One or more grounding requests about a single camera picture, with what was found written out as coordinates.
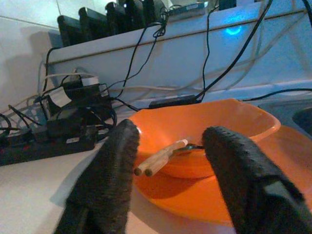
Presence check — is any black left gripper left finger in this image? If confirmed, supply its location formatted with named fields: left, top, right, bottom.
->
left=54, top=118, right=141, bottom=234

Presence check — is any black upright electronic box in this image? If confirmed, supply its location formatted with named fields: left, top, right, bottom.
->
left=57, top=14, right=85, bottom=48
left=105, top=1, right=130, bottom=35
left=142, top=0, right=169, bottom=25
left=124, top=0, right=147, bottom=29
left=79, top=6, right=110, bottom=41

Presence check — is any orange plastic bowl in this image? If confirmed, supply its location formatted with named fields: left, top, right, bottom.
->
left=128, top=98, right=282, bottom=179

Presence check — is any thin black cable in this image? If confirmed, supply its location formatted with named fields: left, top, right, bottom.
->
left=107, top=7, right=170, bottom=98
left=201, top=7, right=220, bottom=98

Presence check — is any grey flat electronic device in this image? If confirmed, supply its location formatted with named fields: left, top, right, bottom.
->
left=168, top=1, right=210, bottom=16

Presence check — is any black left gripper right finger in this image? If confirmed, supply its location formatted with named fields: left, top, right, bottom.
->
left=201, top=125, right=312, bottom=234

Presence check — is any black power strip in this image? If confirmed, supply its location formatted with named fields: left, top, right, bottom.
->
left=0, top=135, right=98, bottom=167

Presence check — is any black power plug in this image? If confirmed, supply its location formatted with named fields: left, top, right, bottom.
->
left=46, top=107, right=82, bottom=139
left=62, top=81, right=110, bottom=115

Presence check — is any stainless steel sink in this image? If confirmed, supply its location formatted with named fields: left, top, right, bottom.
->
left=257, top=97, right=312, bottom=137

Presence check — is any metal spoon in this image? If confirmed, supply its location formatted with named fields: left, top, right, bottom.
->
left=172, top=143, right=207, bottom=156

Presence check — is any orange plastic plate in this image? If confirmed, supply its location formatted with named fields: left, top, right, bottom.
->
left=133, top=125, right=312, bottom=229

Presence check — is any black cable on counter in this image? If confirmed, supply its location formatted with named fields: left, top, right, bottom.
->
left=240, top=87, right=312, bottom=102

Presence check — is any small black electronic box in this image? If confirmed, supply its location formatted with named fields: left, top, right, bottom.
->
left=218, top=0, right=237, bottom=11

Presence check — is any long black power adapter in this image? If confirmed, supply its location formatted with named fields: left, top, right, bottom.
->
left=148, top=94, right=197, bottom=110

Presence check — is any white charger plug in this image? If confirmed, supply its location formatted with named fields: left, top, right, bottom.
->
left=79, top=75, right=100, bottom=86

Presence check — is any white cable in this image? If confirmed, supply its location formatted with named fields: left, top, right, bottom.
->
left=38, top=60, right=98, bottom=103

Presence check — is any thick black cable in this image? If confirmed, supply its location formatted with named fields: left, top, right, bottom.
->
left=301, top=0, right=312, bottom=27
left=195, top=0, right=273, bottom=100

